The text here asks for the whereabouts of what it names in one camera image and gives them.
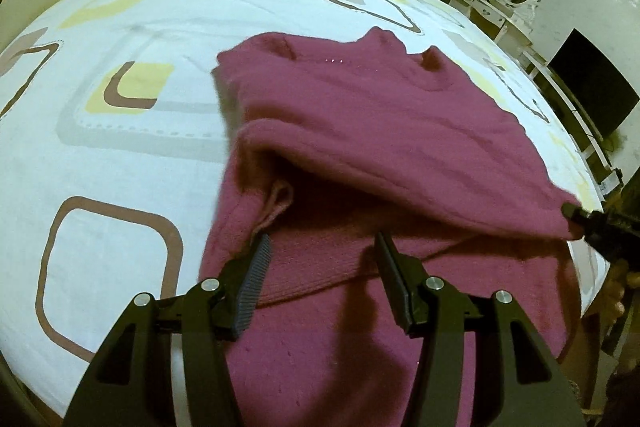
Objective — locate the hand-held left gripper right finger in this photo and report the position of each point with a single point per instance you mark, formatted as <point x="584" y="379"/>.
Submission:
<point x="395" y="282"/>

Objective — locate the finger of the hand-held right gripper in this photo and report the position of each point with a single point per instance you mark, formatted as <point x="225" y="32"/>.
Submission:
<point x="575" y="213"/>

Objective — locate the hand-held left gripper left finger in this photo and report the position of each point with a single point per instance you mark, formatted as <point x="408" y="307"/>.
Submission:
<point x="252" y="277"/>

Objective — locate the magenta knitted sweater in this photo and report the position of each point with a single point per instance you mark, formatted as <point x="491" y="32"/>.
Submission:
<point x="375" y="132"/>

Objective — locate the person's right hand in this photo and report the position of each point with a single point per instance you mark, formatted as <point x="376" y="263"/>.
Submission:
<point x="622" y="294"/>

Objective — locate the black television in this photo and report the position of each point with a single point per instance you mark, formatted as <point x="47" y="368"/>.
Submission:
<point x="595" y="82"/>

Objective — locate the white television cabinet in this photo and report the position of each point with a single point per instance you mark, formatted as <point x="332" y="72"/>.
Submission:
<point x="542" y="69"/>

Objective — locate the white printed bedsheet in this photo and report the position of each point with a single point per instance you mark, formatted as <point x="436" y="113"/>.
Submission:
<point x="150" y="147"/>

